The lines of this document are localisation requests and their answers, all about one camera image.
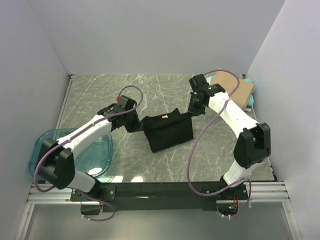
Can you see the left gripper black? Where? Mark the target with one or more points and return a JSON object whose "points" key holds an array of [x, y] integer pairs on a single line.
{"points": [[137, 125]]}

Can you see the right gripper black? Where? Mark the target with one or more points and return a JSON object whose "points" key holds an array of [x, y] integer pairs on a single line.
{"points": [[192, 110]]}

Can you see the blue transparent plastic bin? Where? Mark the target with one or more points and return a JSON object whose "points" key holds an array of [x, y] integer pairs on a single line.
{"points": [[94, 160]]}

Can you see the folded tan t shirt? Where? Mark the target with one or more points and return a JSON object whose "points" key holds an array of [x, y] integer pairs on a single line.
{"points": [[242, 94]]}

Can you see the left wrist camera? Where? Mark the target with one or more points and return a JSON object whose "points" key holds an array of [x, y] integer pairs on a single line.
{"points": [[125, 103]]}

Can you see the black t shirt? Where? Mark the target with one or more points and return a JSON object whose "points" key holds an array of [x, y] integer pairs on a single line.
{"points": [[168, 129]]}

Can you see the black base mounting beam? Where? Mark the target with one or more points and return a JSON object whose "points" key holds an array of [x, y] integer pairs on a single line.
{"points": [[139, 196]]}

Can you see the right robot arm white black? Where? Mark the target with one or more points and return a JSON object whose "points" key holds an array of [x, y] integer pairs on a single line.
{"points": [[253, 138]]}

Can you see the folded teal t shirt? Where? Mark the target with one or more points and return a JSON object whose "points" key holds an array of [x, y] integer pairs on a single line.
{"points": [[251, 99]]}

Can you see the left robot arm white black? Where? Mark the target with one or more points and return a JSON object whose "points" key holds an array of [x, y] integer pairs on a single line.
{"points": [[57, 163]]}

